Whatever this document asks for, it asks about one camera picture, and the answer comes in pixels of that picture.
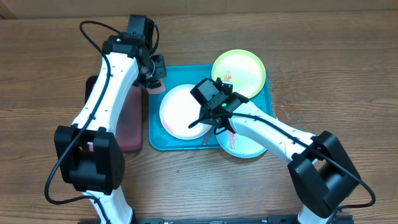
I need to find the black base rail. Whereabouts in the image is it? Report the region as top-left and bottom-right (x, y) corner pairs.
(77, 213), (354, 224)

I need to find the right black cable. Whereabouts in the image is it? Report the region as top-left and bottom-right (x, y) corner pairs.
(188, 111), (377, 224)

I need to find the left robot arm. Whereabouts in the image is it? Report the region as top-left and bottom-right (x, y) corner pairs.
(45, 32), (166, 223)

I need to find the teal plastic tray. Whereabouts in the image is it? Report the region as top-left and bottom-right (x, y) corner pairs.
(148, 64), (274, 152)

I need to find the white plate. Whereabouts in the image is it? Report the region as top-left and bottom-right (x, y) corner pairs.
(159, 84), (211, 140)

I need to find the light blue plate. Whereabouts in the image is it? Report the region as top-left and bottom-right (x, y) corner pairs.
(216, 131), (267, 159)

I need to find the left black cable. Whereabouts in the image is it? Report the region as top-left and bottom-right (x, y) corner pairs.
(44, 20), (160, 224)

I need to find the yellow-green plate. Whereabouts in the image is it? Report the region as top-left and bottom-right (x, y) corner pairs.
(211, 49), (266, 98)

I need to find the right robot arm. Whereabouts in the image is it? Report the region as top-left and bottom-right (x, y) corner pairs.
(190, 78), (359, 223)

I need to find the black cable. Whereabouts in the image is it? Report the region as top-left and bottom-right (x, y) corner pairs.
(188, 111), (377, 224)
(44, 20), (160, 224)

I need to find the green orange sponge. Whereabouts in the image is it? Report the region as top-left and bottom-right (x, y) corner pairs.
(146, 79), (165, 95)

